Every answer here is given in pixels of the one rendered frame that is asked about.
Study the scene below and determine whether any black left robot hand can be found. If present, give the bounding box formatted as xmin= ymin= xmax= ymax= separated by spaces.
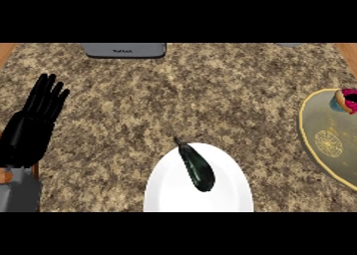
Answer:
xmin=0 ymin=73 xmax=72 ymax=169

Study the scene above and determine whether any dark green eggplant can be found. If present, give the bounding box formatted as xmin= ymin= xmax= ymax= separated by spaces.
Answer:
xmin=174 ymin=135 xmax=217 ymax=193

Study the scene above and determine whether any olive plate with yellow rim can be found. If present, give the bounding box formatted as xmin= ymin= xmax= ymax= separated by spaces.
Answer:
xmin=297 ymin=88 xmax=357 ymax=194

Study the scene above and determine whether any white oval bowl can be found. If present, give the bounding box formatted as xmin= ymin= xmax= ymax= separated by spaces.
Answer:
xmin=143 ymin=141 xmax=255 ymax=213

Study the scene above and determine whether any pink frosted cupcake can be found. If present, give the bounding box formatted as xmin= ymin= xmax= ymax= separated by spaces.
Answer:
xmin=329 ymin=88 xmax=357 ymax=116

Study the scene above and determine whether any grey flat appliance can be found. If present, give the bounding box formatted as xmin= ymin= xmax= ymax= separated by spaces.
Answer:
xmin=82 ymin=42 xmax=169 ymax=60

